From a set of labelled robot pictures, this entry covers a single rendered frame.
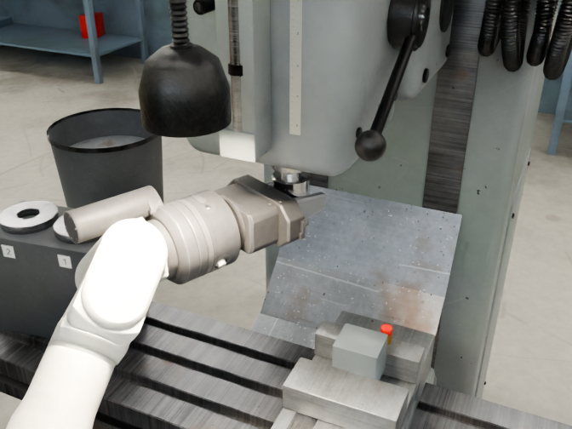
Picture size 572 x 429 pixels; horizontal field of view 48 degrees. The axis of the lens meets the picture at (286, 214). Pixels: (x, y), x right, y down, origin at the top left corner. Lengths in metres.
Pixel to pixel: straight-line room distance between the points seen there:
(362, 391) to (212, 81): 0.48
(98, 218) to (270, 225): 0.19
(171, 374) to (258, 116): 0.53
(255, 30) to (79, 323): 0.31
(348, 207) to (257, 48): 0.63
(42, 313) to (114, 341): 0.51
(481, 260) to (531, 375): 1.36
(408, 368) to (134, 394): 0.40
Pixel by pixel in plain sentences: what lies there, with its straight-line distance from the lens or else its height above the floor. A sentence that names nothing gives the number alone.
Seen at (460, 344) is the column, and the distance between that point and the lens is 1.30.
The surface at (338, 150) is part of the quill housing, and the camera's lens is 0.64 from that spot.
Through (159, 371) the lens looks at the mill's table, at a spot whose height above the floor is 0.91.
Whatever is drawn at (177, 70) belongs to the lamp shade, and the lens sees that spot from 0.49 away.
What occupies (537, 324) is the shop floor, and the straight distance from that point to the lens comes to 2.75.
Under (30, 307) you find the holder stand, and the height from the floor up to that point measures 0.97.
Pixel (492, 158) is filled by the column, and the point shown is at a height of 1.18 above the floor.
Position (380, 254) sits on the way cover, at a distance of 1.17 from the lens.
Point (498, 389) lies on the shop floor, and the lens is 2.42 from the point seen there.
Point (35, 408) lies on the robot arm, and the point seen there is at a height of 1.19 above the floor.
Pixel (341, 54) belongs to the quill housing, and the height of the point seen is 1.44.
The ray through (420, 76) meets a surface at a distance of 0.81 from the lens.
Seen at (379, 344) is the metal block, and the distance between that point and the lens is 0.86.
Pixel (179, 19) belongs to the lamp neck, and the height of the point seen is 1.50.
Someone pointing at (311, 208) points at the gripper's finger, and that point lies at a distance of 0.77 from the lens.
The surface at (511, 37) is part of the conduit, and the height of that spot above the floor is 1.41.
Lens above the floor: 1.60
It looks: 29 degrees down
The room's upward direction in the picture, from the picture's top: straight up
